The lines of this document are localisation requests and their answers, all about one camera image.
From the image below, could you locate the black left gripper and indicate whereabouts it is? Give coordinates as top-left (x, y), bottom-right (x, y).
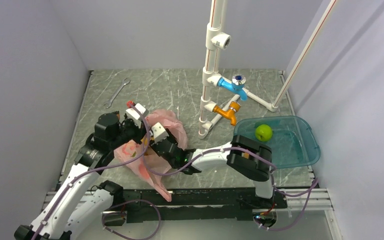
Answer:
top-left (109, 116), bottom-right (153, 150)

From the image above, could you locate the pink plastic bag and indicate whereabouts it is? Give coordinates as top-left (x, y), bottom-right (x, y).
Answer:
top-left (114, 109), bottom-right (188, 202)

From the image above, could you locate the green fake fruit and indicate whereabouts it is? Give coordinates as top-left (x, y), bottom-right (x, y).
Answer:
top-left (254, 124), bottom-right (273, 142)

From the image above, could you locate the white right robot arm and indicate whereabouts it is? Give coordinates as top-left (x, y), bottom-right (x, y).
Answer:
top-left (149, 130), bottom-right (275, 208)

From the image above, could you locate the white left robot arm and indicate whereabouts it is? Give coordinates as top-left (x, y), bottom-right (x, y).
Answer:
top-left (14, 108), bottom-right (150, 240)

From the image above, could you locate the silver wrench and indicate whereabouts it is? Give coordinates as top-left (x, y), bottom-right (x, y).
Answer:
top-left (103, 77), bottom-right (131, 109)

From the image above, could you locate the white PVC pipe stand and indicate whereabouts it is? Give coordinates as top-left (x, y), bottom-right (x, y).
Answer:
top-left (198, 0), bottom-right (276, 139)

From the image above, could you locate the orange plastic faucet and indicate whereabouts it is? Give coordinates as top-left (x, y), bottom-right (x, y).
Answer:
top-left (212, 101), bottom-right (241, 126)

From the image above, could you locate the blue plastic faucet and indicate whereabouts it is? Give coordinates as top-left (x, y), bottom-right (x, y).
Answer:
top-left (217, 74), bottom-right (248, 101)

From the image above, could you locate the white slanted pole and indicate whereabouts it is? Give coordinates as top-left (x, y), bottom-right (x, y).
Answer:
top-left (271, 0), bottom-right (337, 110)

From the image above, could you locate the teal plastic basin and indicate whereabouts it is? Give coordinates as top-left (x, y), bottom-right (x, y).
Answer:
top-left (234, 115), bottom-right (321, 169)

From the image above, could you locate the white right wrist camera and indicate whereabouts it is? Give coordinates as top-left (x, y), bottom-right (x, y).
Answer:
top-left (150, 122), bottom-right (170, 143)

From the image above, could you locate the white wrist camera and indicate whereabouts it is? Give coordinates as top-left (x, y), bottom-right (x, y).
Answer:
top-left (150, 122), bottom-right (170, 143)
top-left (125, 101), bottom-right (149, 127)

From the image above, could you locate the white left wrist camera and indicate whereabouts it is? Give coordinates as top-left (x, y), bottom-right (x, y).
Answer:
top-left (125, 101), bottom-right (149, 127)

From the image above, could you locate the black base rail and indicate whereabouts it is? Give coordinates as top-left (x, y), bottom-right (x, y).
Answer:
top-left (104, 187), bottom-right (288, 226)

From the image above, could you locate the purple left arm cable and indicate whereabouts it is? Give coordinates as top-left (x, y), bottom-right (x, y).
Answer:
top-left (29, 102), bottom-right (162, 240)

